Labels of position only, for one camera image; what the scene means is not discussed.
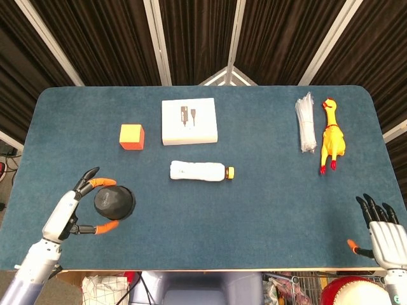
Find right robot hand orange thumb tip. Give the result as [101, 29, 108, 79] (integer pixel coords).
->
[347, 193, 407, 271]

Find red drum cream head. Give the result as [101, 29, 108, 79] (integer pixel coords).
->
[319, 276, 395, 305]

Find grey-blue robot torso base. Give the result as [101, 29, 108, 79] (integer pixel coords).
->
[132, 271, 265, 305]

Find black round object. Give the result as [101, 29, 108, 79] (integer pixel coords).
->
[93, 186, 137, 221]

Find blue felt table cover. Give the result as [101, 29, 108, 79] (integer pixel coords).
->
[0, 85, 395, 271]

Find black cable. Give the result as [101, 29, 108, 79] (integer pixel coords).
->
[120, 271, 150, 305]

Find metal wire cart basket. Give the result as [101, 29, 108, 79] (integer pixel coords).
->
[262, 271, 387, 287]

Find white-labelled bottle yellow cap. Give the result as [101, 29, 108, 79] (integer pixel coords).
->
[169, 160, 236, 183]

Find white flat product box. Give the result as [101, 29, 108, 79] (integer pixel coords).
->
[161, 97, 219, 146]

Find brown cardboard box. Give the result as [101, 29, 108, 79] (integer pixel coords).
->
[57, 270, 84, 288]

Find white checked cloth bag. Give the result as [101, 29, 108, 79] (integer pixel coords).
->
[81, 274, 130, 305]

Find yellow rubber chicken toy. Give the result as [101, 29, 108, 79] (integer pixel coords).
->
[319, 97, 347, 176]

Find white triangular frame brace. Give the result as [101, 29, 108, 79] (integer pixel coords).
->
[198, 65, 258, 86]

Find colourful plastic packages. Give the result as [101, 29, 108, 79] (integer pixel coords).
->
[263, 276, 322, 305]

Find dark brown pleated curtain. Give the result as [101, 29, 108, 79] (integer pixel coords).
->
[0, 0, 407, 166]

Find white frame post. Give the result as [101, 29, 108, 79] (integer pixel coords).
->
[298, 0, 355, 86]
[14, 0, 85, 87]
[227, 0, 247, 69]
[142, 0, 173, 86]

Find white frame bar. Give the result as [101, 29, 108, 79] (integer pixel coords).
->
[383, 119, 407, 143]
[0, 129, 25, 152]

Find white cable ties bundle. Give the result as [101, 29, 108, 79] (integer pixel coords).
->
[295, 91, 318, 154]

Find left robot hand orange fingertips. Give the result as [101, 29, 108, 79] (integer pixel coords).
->
[41, 166, 120, 245]

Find orange foam cube yellow face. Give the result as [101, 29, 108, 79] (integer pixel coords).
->
[120, 124, 146, 151]

